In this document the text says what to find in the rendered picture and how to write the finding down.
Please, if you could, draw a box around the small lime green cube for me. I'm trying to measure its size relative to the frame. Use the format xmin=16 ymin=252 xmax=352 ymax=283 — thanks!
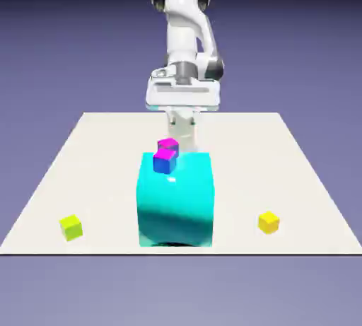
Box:
xmin=59 ymin=214 xmax=84 ymax=243

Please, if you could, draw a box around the small yellow cube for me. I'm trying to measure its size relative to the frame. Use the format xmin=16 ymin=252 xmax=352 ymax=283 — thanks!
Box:
xmin=257 ymin=210 xmax=281 ymax=235

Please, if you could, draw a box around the small magenta and blue cube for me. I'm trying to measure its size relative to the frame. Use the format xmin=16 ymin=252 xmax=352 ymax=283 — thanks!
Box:
xmin=157 ymin=137 xmax=180 ymax=160
xmin=152 ymin=149 xmax=178 ymax=175

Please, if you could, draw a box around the large cyan box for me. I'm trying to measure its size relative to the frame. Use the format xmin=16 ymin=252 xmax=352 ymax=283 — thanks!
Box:
xmin=136 ymin=151 xmax=215 ymax=248

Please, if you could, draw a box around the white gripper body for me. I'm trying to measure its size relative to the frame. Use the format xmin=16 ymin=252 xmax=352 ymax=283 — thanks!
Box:
xmin=145 ymin=75 xmax=222 ymax=112

